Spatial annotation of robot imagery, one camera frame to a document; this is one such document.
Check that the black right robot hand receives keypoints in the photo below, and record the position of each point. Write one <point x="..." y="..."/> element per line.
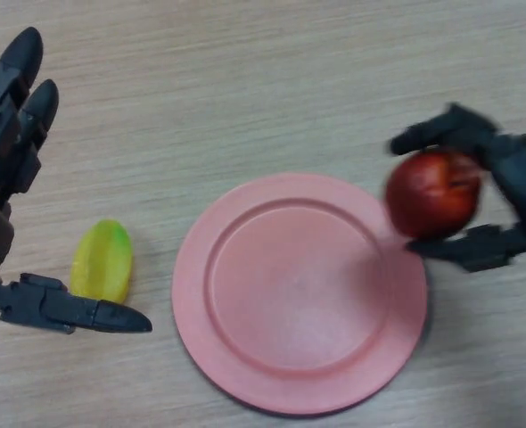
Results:
<point x="499" y="187"/>

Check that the yellow green starfruit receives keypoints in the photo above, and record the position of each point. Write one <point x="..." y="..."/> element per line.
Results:
<point x="102" y="263"/>

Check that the red apple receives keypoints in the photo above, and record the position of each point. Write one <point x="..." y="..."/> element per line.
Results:
<point x="432" y="194"/>

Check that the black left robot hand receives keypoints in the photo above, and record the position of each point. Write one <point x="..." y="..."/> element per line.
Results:
<point x="4" y="147"/>

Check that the pink round plate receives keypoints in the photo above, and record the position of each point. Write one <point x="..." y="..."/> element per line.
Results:
<point x="298" y="292"/>

